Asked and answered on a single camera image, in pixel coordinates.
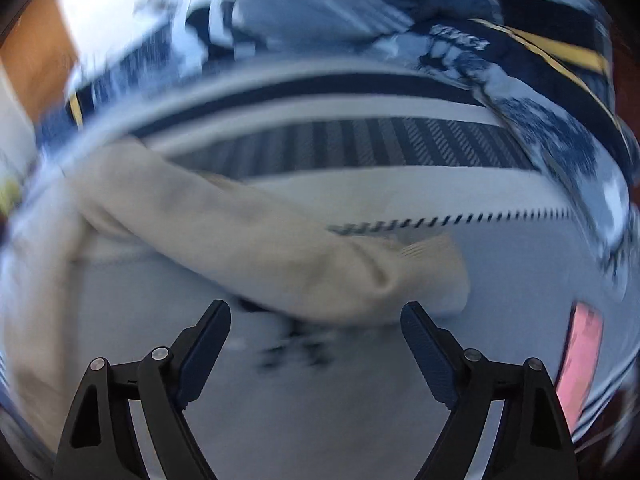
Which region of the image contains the beige knit sweater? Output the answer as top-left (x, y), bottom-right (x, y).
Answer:
top-left (1, 141), bottom-right (470, 450)

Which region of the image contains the pink tag on bed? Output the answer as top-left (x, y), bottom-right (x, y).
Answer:
top-left (555, 302), bottom-right (603, 431)

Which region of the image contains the blue striped bed blanket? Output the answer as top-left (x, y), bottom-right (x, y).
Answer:
top-left (18, 58), bottom-right (639, 479)

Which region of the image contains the navy yellow floral pillow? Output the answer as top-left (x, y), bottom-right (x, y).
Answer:
top-left (412, 0), bottom-right (639, 250)

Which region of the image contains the orange wooden door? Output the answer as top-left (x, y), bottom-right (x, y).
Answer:
top-left (1, 0), bottom-right (78, 122)

